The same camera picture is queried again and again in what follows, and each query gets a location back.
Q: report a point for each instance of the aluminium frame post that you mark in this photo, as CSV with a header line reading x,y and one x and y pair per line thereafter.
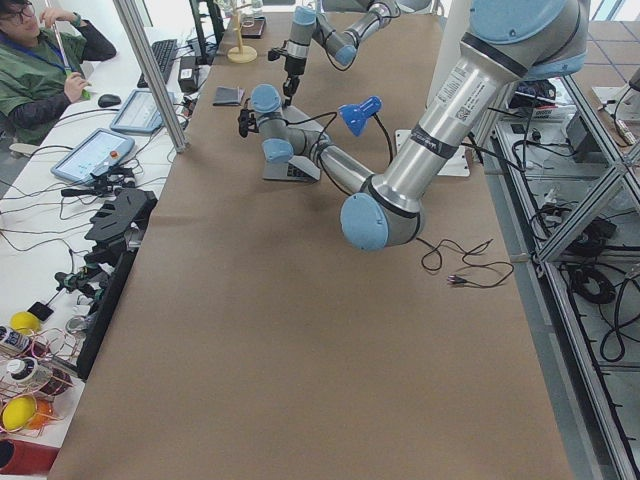
x,y
134,29

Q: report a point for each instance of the red box at corner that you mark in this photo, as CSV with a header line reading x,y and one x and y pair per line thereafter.
x,y
26,458

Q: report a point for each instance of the black computer keyboard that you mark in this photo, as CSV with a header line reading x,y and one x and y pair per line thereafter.
x,y
164,52

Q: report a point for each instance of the black computer mouse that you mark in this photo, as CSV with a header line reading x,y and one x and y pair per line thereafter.
x,y
108,100

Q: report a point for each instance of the teach pendant tablet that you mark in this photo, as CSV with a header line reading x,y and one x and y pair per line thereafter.
x,y
94,156
138,115

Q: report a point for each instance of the near teach pendant tablet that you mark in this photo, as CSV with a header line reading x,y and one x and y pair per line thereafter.
x,y
94,156

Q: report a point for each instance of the grey laptop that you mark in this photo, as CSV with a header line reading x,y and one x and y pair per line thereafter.
x,y
299,168

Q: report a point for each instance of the dark tray at table end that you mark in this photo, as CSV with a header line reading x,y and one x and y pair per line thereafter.
x,y
253,28

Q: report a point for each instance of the yellow ball upper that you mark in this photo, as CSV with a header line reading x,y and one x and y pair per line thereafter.
x,y
25,322

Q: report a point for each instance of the person in green shirt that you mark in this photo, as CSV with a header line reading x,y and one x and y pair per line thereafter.
x,y
41,58

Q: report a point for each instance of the wooden stand with round base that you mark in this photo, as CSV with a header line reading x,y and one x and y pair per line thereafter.
x,y
242,13

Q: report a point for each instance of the yellow ball lower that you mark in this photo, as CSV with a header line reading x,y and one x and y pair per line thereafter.
x,y
18,414

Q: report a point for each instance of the copper wire basket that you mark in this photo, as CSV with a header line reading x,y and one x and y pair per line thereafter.
x,y
40,365

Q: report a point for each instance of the dark grey wallet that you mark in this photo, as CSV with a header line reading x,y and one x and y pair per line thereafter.
x,y
228,96

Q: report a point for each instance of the far teach pendant tablet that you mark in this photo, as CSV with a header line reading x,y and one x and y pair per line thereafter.
x,y
138,115

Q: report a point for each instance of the yellow ball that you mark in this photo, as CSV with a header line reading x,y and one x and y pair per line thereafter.
x,y
25,322
18,414

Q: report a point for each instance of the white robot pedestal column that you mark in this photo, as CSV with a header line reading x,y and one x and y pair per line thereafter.
x,y
466,81

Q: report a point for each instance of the black box with label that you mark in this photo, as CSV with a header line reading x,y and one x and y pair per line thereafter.
x,y
188,78

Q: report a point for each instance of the blue desk lamp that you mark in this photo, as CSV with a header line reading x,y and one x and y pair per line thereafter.
x,y
356,116

